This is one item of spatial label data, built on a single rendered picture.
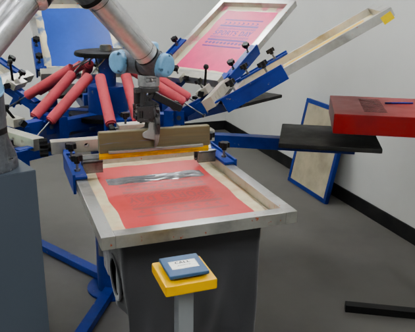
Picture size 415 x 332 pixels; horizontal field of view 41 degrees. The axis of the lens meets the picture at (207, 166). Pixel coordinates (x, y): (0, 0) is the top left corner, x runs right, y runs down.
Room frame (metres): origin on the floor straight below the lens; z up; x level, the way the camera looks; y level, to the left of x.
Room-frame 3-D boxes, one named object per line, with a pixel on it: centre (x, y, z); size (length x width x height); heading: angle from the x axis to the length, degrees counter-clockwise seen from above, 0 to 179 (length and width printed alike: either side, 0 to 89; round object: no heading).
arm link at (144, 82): (1.90, 0.21, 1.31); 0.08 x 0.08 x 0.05
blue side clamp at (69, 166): (1.92, 0.49, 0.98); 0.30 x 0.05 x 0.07; 21
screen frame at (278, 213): (1.79, 0.14, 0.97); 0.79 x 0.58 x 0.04; 21
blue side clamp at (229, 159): (2.11, -0.03, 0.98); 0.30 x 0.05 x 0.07; 21
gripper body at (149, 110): (1.90, 0.21, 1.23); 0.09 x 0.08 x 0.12; 111
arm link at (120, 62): (1.82, 0.25, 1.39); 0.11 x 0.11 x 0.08; 52
